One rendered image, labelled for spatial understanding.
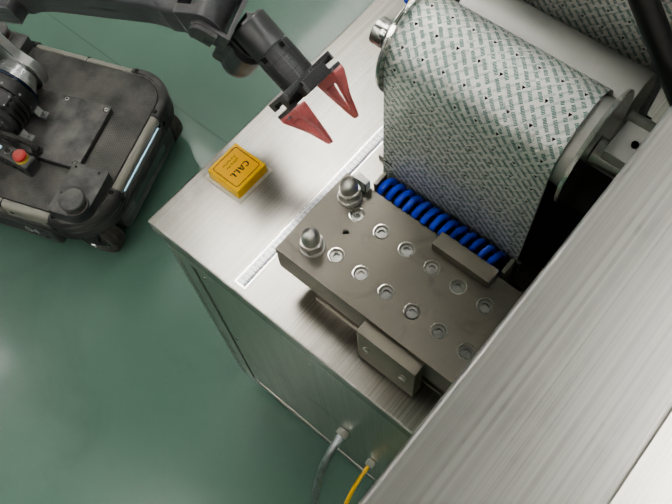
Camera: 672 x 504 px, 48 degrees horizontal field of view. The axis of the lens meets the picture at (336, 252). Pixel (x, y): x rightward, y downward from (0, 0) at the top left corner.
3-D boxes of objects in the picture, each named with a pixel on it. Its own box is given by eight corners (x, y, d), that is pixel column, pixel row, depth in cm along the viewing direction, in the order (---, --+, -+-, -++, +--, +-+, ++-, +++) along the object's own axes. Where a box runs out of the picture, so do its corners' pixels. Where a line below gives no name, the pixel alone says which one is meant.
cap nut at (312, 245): (311, 230, 108) (308, 215, 104) (330, 244, 106) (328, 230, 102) (294, 248, 107) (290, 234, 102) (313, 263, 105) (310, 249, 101)
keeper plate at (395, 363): (366, 345, 112) (365, 319, 102) (420, 386, 109) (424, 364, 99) (356, 357, 112) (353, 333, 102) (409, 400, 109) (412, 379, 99)
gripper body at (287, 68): (276, 116, 111) (241, 77, 109) (321, 72, 114) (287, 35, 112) (290, 104, 105) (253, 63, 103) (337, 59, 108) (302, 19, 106)
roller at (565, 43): (484, 25, 111) (495, -38, 100) (638, 113, 103) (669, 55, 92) (435, 77, 107) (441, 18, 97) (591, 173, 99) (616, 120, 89)
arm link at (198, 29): (190, 23, 101) (214, -28, 104) (171, 55, 111) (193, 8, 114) (269, 68, 105) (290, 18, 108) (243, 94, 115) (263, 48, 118)
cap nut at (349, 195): (348, 181, 111) (346, 164, 107) (367, 194, 110) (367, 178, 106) (332, 198, 110) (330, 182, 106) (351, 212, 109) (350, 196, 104)
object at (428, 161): (385, 169, 112) (386, 93, 96) (517, 259, 105) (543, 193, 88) (383, 172, 112) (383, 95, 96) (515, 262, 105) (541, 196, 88)
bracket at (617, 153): (624, 127, 83) (629, 117, 82) (671, 155, 82) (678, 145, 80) (599, 158, 82) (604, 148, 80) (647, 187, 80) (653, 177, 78)
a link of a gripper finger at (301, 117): (313, 157, 112) (269, 110, 110) (343, 126, 115) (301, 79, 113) (329, 148, 106) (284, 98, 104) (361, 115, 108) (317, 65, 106)
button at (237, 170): (238, 149, 130) (235, 141, 127) (268, 171, 127) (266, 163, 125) (209, 177, 128) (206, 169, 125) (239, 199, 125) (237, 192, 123)
